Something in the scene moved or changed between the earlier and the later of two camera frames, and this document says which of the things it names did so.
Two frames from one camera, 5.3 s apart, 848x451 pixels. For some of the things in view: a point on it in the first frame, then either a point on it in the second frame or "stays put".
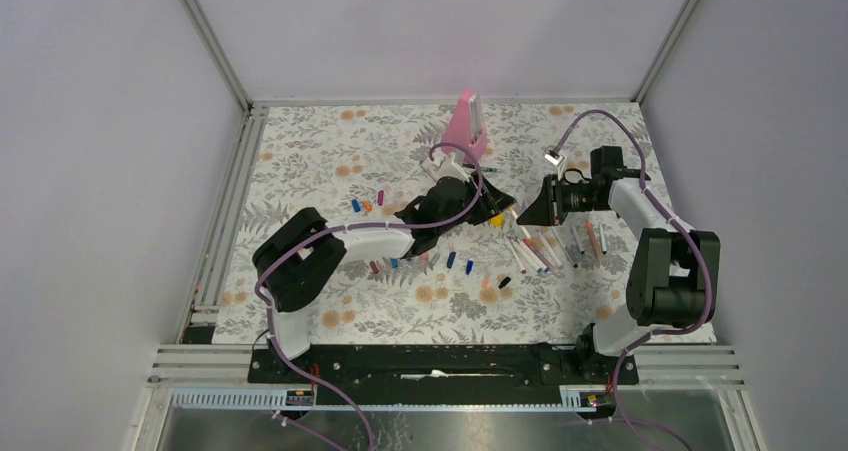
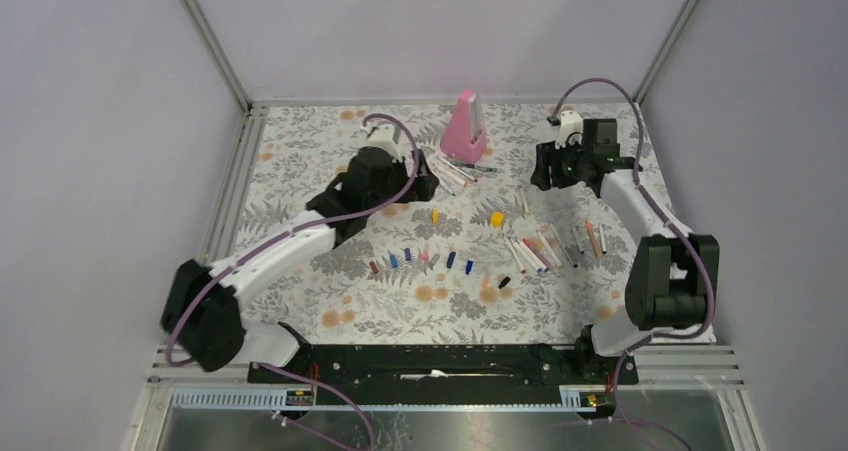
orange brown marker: x=589 y=226 stays put
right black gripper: x=548 y=209 -> x=548 y=155
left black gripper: x=490 y=203 -> x=423 y=185
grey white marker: x=549 y=249 stays put
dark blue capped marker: x=564 y=248 stays put
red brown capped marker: x=515 y=255 stays put
